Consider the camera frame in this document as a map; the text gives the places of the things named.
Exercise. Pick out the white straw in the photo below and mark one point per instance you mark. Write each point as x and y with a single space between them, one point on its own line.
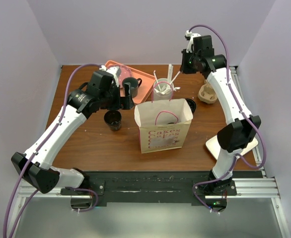
170 72
156 78

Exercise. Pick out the dark green mug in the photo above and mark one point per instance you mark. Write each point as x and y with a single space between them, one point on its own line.
134 83

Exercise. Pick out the black plastic cup stack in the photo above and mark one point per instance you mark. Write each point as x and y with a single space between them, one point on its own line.
113 120

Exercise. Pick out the pink plastic tray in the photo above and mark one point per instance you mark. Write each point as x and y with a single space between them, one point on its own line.
145 88

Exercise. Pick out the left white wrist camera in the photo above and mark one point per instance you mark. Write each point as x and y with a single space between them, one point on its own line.
114 70

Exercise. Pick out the cream and pink paper bag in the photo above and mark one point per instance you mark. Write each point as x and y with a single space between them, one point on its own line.
152 118

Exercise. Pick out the pink polka dot plate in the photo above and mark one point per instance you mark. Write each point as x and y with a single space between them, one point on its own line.
122 72

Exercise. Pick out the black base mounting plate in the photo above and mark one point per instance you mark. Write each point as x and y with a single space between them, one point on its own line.
151 187

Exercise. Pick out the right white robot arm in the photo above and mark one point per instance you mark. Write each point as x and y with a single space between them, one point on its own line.
241 125

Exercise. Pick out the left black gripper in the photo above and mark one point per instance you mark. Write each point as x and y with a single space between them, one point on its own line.
125 102

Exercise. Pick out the brown cardboard cup carrier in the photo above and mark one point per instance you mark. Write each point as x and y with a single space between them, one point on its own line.
207 94

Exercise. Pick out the white cylindrical container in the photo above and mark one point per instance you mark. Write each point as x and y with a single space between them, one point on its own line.
162 89

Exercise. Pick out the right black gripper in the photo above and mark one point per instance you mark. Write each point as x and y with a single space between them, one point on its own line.
184 69

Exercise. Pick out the aluminium frame rail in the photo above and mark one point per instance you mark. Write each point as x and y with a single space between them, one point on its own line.
256 192

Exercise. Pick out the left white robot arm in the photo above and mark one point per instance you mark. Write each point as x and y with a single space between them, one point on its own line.
35 164

